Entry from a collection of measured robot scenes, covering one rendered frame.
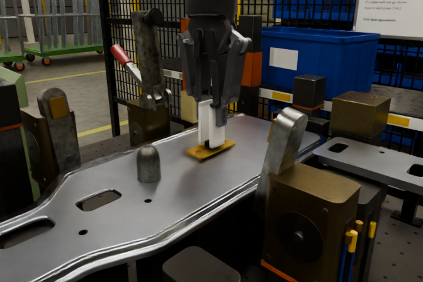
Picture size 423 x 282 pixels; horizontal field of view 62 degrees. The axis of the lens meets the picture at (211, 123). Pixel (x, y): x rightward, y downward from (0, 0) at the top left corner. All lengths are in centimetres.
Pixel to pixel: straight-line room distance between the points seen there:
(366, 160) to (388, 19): 47
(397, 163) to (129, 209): 39
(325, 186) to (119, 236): 22
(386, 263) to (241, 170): 47
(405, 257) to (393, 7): 57
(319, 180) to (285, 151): 5
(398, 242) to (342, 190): 58
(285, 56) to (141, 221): 58
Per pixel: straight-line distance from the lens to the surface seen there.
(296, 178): 40
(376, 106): 67
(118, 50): 72
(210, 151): 55
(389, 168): 58
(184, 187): 47
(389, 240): 96
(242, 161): 54
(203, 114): 55
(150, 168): 47
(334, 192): 39
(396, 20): 97
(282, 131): 38
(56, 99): 56
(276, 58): 89
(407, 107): 80
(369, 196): 53
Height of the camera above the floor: 123
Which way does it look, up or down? 19 degrees down
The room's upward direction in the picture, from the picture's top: straight up
